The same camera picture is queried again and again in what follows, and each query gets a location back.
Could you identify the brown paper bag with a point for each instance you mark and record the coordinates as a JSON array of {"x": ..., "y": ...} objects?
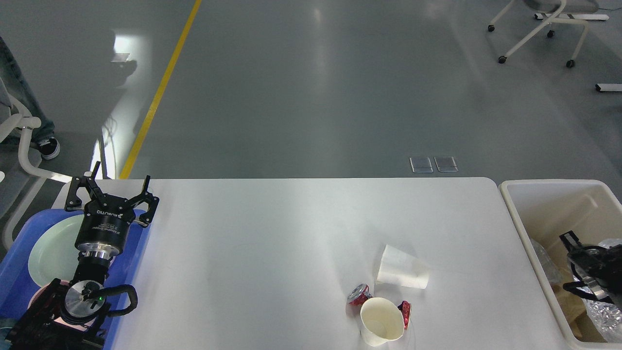
[{"x": 574, "y": 311}]

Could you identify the red foil wrapper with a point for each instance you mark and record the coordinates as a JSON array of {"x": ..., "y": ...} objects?
[{"x": 361, "y": 293}]

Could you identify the white bar on floor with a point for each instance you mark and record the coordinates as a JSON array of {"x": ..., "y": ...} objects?
[{"x": 607, "y": 87}]

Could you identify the beige waste bin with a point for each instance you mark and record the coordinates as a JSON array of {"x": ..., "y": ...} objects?
[{"x": 544, "y": 209}]

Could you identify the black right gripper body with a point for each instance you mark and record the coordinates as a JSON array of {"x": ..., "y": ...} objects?
[{"x": 600, "y": 269}]

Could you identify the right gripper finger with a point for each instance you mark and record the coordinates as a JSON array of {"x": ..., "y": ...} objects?
[
  {"x": 579, "y": 289},
  {"x": 571, "y": 242}
]

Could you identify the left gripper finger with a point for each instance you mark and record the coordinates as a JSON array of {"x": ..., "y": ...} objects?
[
  {"x": 144, "y": 197},
  {"x": 98, "y": 199}
]

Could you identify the person in grey sweater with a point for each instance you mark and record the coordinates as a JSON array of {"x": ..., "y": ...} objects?
[{"x": 17, "y": 86}]

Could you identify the white napkin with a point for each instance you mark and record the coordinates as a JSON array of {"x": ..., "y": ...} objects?
[{"x": 402, "y": 269}]

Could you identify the white office chair right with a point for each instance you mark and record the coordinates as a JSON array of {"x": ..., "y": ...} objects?
[{"x": 549, "y": 12}]

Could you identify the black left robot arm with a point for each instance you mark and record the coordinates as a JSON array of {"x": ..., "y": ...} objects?
[{"x": 70, "y": 316}]

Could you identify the pink mug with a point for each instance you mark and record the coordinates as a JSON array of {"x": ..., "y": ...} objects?
[{"x": 57, "y": 318}]

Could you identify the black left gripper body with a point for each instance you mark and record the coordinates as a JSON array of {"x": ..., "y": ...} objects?
[{"x": 105, "y": 226}]

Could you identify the white paper cup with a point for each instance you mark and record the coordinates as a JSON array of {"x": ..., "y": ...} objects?
[{"x": 381, "y": 322}]

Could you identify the aluminium foil tray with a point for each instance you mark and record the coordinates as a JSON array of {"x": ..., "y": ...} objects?
[{"x": 606, "y": 318}]

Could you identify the light green plate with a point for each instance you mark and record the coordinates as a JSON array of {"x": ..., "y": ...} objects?
[{"x": 54, "y": 256}]

